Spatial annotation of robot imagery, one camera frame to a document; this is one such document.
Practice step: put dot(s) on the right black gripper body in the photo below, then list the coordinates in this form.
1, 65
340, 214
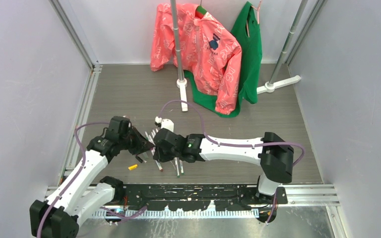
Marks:
163, 156

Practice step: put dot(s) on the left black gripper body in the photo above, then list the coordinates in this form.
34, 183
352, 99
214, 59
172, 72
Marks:
132, 141

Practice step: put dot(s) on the brown cap marker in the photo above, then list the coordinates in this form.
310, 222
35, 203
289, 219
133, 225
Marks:
159, 166

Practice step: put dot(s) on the black pen cap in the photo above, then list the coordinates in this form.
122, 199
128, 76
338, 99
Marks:
139, 159

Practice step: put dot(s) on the yellow pen cap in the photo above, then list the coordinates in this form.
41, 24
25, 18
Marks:
133, 167

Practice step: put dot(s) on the magenta cap marker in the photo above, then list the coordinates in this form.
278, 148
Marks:
181, 167

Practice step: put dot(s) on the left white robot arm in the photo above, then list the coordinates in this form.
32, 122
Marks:
62, 213

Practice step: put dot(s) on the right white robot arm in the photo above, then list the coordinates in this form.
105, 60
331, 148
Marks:
270, 152

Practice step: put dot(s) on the left rack pole with foot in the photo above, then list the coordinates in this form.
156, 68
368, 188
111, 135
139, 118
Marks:
181, 81

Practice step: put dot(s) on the rack pole with foot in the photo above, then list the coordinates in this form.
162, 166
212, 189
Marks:
181, 81
273, 84

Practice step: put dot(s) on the pink patterned jacket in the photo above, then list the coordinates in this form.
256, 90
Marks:
208, 50

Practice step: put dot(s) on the right rack pole with foot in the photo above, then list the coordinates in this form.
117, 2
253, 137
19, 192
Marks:
273, 84

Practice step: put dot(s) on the green garment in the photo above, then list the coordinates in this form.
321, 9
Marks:
246, 30

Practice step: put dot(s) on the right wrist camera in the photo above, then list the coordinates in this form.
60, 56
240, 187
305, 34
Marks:
164, 123

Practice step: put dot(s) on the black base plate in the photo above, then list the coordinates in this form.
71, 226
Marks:
197, 197

